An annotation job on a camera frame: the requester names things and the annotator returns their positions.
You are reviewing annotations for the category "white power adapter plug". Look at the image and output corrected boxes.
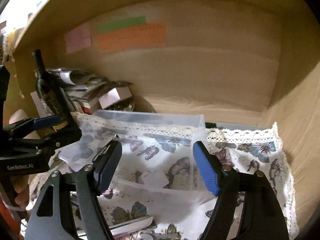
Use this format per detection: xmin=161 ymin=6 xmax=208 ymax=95
xmin=140 ymin=169 xmax=169 ymax=188

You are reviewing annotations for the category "silver key bunch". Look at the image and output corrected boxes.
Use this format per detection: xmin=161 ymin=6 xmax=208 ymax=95
xmin=136 ymin=230 xmax=181 ymax=240

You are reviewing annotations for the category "person's left hand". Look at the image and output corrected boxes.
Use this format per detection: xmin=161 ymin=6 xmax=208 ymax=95
xmin=11 ymin=175 xmax=29 ymax=209

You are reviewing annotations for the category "dark wine bottle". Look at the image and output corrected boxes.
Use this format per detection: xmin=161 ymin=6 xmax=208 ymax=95
xmin=33 ymin=49 xmax=82 ymax=140

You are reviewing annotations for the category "stack of books and papers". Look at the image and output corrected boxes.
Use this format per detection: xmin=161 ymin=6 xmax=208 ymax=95
xmin=49 ymin=68 xmax=135 ymax=115

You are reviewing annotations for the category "small white cardboard box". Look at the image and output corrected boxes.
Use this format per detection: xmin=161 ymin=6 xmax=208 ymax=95
xmin=99 ymin=87 xmax=132 ymax=109

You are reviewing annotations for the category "butterfly print lace cloth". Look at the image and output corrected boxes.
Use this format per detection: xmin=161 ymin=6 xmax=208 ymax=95
xmin=49 ymin=110 xmax=299 ymax=239

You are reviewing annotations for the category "pink sticky note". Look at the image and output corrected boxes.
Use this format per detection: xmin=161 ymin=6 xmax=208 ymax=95
xmin=64 ymin=24 xmax=92 ymax=54

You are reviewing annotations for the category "clear plastic storage box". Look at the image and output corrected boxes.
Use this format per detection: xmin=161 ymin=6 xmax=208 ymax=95
xmin=59 ymin=110 xmax=214 ymax=204

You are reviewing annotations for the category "green sticky note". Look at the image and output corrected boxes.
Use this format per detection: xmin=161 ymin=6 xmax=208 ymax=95
xmin=98 ymin=16 xmax=146 ymax=33

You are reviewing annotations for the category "orange sticky note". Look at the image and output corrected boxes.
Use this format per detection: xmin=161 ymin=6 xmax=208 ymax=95
xmin=96 ymin=23 xmax=167 ymax=53

